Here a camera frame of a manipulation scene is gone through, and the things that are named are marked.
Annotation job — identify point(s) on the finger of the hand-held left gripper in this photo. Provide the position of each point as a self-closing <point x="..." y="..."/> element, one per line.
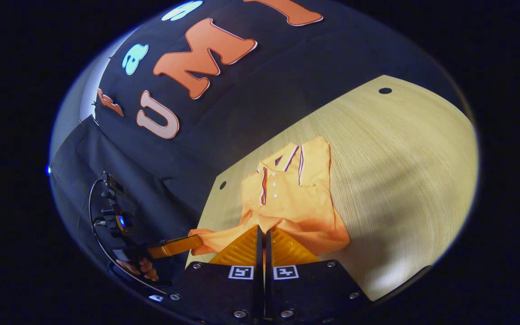
<point x="174" y="247"/>

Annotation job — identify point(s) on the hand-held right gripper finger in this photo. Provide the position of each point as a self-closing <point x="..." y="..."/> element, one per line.
<point x="267" y="259"/>
<point x="258" y="257"/>

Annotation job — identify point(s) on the orange T-shirt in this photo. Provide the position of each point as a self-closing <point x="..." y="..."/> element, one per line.
<point x="296" y="203"/>

